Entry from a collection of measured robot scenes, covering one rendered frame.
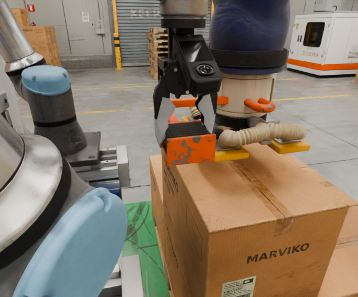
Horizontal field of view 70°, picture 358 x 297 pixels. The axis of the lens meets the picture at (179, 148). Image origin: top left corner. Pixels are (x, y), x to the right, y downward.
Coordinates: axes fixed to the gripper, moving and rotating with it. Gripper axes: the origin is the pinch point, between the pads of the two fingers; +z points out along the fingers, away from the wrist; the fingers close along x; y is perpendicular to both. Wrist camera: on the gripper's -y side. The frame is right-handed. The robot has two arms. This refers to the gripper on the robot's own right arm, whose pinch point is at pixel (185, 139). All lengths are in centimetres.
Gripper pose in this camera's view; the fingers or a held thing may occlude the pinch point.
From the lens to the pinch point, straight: 47.8
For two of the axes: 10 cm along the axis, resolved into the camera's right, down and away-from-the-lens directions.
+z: 0.0, 9.0, 4.3
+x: -9.7, 1.1, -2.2
